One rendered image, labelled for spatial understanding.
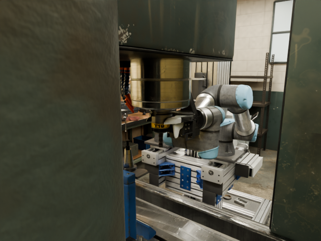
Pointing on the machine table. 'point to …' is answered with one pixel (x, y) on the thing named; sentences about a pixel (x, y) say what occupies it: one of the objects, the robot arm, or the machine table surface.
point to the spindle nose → (160, 83)
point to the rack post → (130, 210)
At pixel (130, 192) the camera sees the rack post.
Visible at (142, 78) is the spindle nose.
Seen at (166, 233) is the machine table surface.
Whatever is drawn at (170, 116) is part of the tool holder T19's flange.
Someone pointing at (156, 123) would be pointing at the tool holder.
